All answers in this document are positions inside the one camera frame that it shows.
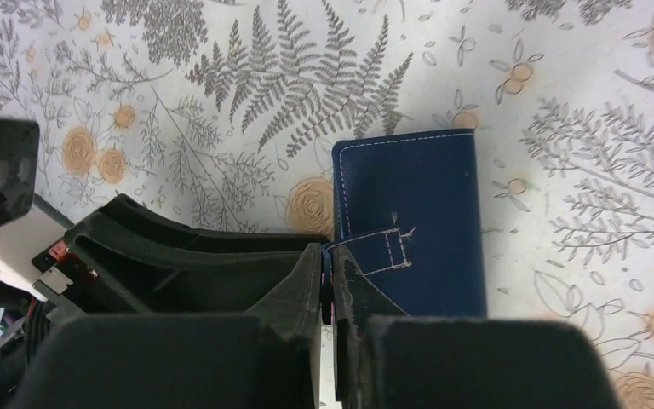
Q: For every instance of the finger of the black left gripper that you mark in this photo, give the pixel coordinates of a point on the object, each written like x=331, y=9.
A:
x=124, y=258

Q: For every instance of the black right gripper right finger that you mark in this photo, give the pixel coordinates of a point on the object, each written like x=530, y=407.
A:
x=385, y=358

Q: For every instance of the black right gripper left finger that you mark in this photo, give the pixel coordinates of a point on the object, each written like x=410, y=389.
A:
x=265, y=357

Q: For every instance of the blue leather card holder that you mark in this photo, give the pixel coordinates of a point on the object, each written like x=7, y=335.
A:
x=407, y=209

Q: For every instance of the floral table mat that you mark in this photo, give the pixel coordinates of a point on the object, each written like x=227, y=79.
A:
x=223, y=115

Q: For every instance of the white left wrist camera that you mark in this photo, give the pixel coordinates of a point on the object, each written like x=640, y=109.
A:
x=27, y=226

